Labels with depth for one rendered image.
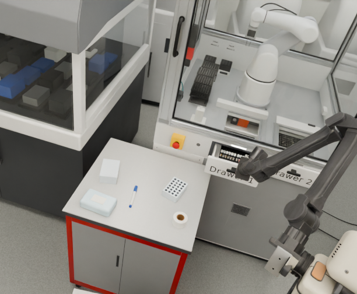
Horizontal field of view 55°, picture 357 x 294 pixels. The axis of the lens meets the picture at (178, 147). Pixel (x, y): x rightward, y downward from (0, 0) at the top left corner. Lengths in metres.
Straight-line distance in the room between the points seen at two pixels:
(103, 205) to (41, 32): 0.80
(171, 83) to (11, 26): 0.75
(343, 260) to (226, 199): 1.22
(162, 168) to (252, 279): 1.07
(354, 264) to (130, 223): 0.97
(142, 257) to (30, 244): 0.98
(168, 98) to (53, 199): 1.07
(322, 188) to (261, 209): 1.02
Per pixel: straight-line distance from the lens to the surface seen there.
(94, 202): 1.67
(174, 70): 1.73
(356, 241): 1.08
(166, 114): 1.87
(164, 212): 1.71
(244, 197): 2.15
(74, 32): 1.55
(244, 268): 2.58
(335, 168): 1.26
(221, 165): 1.82
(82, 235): 1.82
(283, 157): 1.42
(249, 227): 2.35
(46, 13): 1.59
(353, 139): 1.31
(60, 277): 2.39
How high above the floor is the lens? 2.08
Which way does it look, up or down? 40 degrees down
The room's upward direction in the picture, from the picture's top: 13 degrees clockwise
